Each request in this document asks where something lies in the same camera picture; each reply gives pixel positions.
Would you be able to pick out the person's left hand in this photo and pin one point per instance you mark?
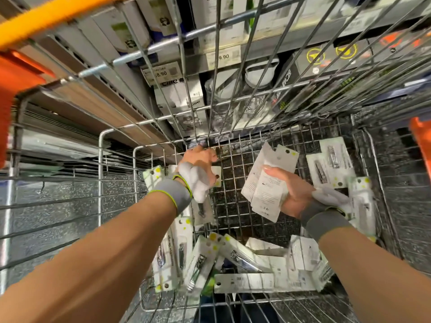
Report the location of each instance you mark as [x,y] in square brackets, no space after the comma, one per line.
[202,158]

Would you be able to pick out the person's right hand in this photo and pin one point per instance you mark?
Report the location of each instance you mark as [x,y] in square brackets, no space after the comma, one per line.
[293,191]

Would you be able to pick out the white carded nail clipper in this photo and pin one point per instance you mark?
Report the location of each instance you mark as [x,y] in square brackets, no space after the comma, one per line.
[254,175]
[269,195]

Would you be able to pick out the pile of packets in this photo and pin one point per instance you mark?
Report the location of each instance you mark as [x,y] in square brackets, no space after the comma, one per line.
[269,265]

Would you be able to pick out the person's right forearm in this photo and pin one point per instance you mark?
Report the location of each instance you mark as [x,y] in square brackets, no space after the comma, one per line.
[377,279]

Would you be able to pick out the person's left forearm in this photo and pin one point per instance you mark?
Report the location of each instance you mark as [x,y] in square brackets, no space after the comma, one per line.
[74,265]

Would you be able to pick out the grey wrist tracker band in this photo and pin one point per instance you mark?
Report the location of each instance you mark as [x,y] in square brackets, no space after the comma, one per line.
[323,215]
[175,191]

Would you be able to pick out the wooden post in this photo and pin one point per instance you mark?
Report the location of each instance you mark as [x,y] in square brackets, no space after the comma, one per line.
[87,97]

